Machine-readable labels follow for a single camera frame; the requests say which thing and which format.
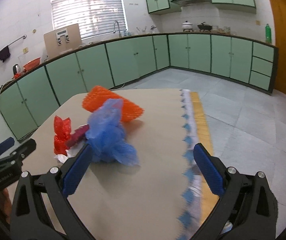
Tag dark maroon box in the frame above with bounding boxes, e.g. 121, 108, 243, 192
65, 124, 90, 149

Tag person's left hand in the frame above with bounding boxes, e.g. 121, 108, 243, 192
0, 188, 12, 224

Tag black wok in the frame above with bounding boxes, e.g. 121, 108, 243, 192
197, 22, 212, 32

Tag window with white blinds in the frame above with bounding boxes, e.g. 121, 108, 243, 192
51, 0, 128, 39

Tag chrome sink faucet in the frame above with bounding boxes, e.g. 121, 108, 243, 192
113, 20, 122, 38

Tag white cooking pot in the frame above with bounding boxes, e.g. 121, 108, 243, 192
182, 21, 193, 32

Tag wall towel bar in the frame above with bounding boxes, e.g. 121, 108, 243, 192
5, 35, 27, 48

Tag beige tablecloth with blue trim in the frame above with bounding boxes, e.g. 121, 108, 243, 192
6, 88, 204, 240

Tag blue plastic bag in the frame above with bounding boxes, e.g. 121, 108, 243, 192
85, 99, 139, 166

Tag orange foam fruit net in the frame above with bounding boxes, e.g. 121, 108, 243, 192
82, 86, 144, 122

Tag green plastic bottle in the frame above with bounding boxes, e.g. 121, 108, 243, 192
265, 24, 272, 44

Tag dark hanging towel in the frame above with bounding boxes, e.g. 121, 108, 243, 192
0, 46, 10, 63

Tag red plastic basin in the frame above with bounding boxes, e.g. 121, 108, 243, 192
23, 57, 40, 72

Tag green lower kitchen cabinets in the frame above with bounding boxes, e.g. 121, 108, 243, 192
0, 33, 278, 140

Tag steel electric kettle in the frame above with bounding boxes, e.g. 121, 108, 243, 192
12, 64, 22, 75

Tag brown cardboard box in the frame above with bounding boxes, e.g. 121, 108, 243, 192
44, 24, 82, 59

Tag red crumpled plastic wrapper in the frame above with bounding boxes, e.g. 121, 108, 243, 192
54, 115, 71, 155

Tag white crumpled plastic bag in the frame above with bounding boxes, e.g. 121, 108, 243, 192
54, 146, 82, 164

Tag black trash bin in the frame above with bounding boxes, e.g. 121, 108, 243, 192
219, 187, 278, 239

